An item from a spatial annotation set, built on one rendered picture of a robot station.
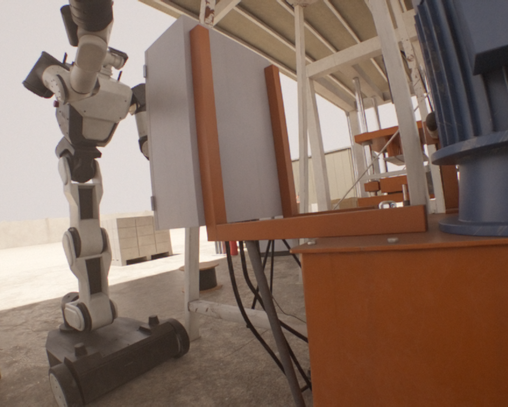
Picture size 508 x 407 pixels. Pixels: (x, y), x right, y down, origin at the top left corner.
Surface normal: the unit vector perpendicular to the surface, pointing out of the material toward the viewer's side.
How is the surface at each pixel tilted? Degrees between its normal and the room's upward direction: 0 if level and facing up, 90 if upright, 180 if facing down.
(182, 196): 90
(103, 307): 90
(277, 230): 90
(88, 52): 168
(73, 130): 124
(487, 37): 90
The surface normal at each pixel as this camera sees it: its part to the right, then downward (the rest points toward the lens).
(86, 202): 0.85, 0.05
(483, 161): -0.99, 0.00
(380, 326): -0.57, 0.06
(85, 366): 0.51, -0.77
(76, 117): 0.14, 0.54
